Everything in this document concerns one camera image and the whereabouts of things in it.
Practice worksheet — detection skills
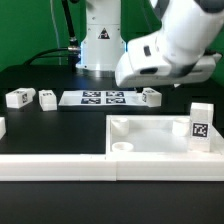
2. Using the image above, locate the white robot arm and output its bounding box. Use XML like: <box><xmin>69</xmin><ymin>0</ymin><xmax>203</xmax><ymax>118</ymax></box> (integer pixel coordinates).
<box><xmin>115</xmin><ymin>0</ymin><xmax>224</xmax><ymax>88</ymax></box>

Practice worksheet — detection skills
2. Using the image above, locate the black cable bundle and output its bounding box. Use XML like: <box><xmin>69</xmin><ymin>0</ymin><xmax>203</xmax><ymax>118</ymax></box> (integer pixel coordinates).
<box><xmin>22</xmin><ymin>0</ymin><xmax>83</xmax><ymax>68</ymax></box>

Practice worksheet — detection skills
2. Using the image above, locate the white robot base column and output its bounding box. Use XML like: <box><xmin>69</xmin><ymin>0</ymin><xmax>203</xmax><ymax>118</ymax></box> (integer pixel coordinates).
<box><xmin>76</xmin><ymin>0</ymin><xmax>126</xmax><ymax>77</ymax></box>

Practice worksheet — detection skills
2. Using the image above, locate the white left fence piece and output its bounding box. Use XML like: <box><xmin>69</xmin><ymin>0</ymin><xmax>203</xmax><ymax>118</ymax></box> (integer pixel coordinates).
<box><xmin>0</xmin><ymin>117</ymin><xmax>6</xmax><ymax>140</ymax></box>

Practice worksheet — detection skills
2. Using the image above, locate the white square table top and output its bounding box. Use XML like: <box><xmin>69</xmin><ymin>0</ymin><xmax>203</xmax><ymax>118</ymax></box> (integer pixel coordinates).
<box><xmin>106</xmin><ymin>115</ymin><xmax>224</xmax><ymax>155</ymax></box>

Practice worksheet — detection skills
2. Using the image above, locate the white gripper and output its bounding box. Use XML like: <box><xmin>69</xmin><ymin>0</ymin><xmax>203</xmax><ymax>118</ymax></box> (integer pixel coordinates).
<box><xmin>115</xmin><ymin>34</ymin><xmax>222</xmax><ymax>88</ymax></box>

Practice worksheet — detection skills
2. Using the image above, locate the white marker base plate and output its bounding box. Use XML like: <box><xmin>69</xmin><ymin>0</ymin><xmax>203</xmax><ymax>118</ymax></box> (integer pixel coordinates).
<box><xmin>59</xmin><ymin>90</ymin><xmax>146</xmax><ymax>106</ymax></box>

